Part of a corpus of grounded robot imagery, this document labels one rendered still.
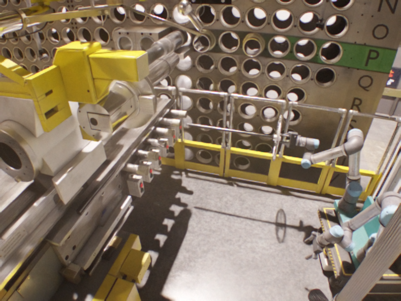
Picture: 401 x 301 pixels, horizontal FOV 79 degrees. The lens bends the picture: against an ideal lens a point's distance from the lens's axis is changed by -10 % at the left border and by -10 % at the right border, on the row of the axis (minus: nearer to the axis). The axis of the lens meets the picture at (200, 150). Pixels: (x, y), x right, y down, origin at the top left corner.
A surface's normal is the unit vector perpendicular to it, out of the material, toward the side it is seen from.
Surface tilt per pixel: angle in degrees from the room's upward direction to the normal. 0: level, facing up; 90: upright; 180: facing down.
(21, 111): 90
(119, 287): 0
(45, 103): 90
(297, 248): 0
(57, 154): 68
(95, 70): 90
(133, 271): 0
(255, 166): 90
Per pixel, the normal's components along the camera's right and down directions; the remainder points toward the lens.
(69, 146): 0.89, -0.16
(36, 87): 0.96, 0.16
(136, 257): 0.00, -0.81
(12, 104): -0.28, 0.56
